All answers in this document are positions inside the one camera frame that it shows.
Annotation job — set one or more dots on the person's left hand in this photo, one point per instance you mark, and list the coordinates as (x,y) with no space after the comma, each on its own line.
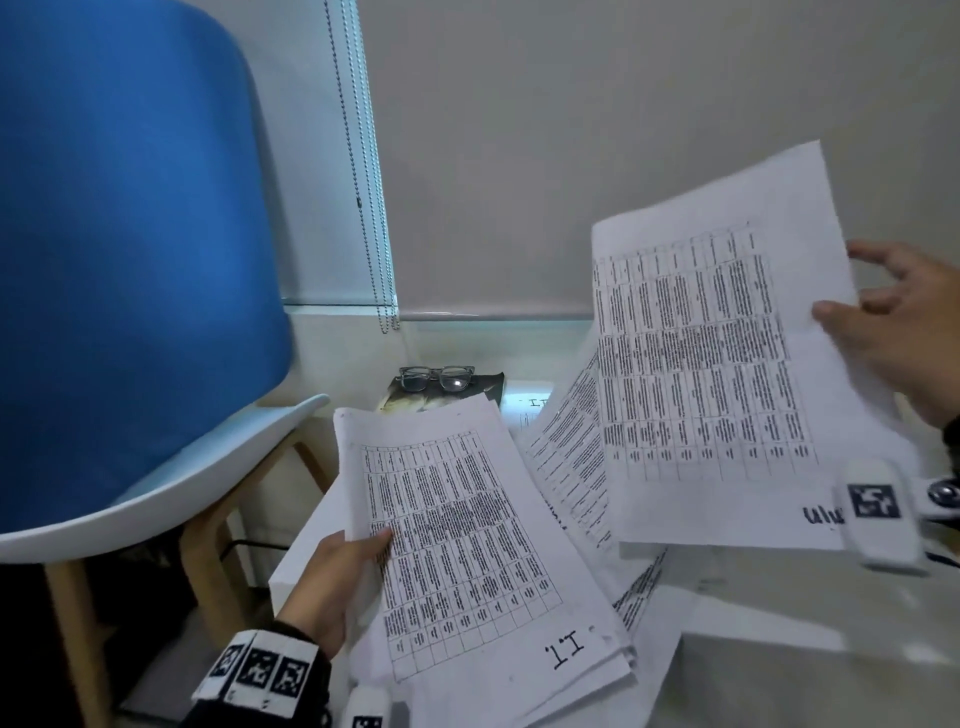
(326,585)

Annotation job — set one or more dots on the person's right hand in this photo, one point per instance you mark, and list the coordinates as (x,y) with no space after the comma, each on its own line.
(919,337)

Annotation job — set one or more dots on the person's right thumb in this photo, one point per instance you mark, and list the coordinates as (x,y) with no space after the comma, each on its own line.
(851,326)

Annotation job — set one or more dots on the person's left thumb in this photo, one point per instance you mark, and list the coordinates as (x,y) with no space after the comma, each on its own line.
(373,545)

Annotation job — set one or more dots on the stack of printed table papers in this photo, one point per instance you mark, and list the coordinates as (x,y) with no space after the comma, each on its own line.
(480,540)

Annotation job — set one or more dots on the single printed table sheet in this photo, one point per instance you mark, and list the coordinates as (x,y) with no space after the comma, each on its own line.
(712,360)

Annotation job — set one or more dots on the person's left forearm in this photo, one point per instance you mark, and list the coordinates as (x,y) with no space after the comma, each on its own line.
(247,718)

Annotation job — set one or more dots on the black wristband with marker tags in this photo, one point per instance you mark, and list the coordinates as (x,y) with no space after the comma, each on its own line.
(259,667)

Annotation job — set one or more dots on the black-framed eyeglasses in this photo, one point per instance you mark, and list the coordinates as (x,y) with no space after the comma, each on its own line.
(415,380)

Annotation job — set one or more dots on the dark glossy book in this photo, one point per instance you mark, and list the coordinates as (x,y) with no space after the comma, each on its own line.
(487,386)

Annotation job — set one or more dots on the small white marked sheet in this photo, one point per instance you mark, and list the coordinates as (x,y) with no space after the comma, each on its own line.
(525,409)

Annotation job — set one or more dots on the printed text sheet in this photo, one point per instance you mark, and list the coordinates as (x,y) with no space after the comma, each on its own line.
(570,450)
(646,600)

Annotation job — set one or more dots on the grey roller blind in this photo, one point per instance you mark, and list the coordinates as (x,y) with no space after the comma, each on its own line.
(600,112)

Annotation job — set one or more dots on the blue chair with wooden legs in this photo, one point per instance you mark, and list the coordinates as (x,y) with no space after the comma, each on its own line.
(112,262)

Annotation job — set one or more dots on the white wrist camera with marker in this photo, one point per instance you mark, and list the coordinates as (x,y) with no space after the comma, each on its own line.
(877,517)

